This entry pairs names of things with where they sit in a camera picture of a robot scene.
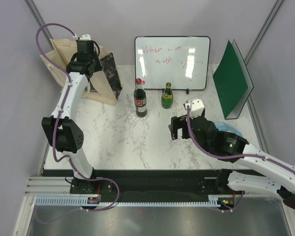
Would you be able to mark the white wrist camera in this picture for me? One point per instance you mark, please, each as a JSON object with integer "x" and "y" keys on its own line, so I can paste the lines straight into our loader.
{"x": 196, "y": 107}
{"x": 85, "y": 37}

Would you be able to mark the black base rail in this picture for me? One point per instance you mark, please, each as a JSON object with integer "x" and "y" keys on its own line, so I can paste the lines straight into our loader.
{"x": 151, "y": 185}

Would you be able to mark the green Perrier bottle middle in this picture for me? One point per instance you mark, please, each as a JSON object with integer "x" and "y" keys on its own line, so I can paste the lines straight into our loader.
{"x": 167, "y": 98}

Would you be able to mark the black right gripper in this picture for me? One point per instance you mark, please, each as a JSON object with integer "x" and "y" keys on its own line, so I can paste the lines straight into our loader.
{"x": 177, "y": 123}

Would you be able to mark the green folder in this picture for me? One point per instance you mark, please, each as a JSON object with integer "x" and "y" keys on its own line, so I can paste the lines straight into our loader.
{"x": 232, "y": 81}

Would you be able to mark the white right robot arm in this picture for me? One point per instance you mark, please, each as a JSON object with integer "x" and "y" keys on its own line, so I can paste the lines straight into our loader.
{"x": 275, "y": 176}

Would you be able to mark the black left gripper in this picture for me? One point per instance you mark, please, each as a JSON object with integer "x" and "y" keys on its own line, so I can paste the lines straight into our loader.
{"x": 96, "y": 55}

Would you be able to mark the Coca-Cola glass bottle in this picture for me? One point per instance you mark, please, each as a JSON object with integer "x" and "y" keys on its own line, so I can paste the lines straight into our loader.
{"x": 140, "y": 100}

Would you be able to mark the white slotted cable duct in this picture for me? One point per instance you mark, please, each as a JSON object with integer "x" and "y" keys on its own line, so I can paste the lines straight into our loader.
{"x": 101, "y": 202}

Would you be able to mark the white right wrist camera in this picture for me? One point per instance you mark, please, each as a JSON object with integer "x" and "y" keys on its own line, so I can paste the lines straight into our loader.
{"x": 196, "y": 107}

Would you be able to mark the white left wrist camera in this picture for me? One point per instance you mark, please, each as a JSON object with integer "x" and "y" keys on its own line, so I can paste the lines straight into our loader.
{"x": 85, "y": 37}

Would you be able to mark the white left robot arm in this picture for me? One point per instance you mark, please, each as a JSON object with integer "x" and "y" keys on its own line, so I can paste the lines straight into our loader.
{"x": 63, "y": 134}

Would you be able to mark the small whiteboard black frame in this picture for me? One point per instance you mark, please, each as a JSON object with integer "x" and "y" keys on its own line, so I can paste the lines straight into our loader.
{"x": 179, "y": 60}

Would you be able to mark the light blue face mask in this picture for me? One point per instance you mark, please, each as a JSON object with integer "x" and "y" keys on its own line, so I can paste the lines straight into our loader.
{"x": 222, "y": 126}

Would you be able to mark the beige canvas tote bag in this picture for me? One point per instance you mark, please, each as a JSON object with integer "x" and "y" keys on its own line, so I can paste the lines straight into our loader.
{"x": 105, "y": 85}

